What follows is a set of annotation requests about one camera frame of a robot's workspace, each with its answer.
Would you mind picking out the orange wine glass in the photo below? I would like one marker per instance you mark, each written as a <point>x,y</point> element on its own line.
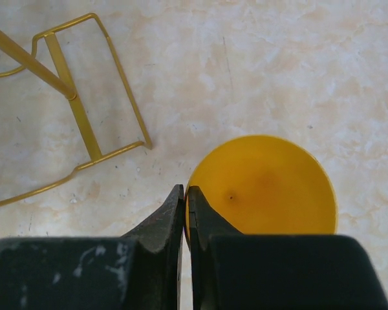
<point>263,184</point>

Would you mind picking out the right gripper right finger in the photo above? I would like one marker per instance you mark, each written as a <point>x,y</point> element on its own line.
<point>232,270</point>

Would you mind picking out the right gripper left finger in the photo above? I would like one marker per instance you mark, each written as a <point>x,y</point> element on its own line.
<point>139,270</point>

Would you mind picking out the gold wire glass rack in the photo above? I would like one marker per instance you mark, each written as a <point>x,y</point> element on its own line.
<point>64,84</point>

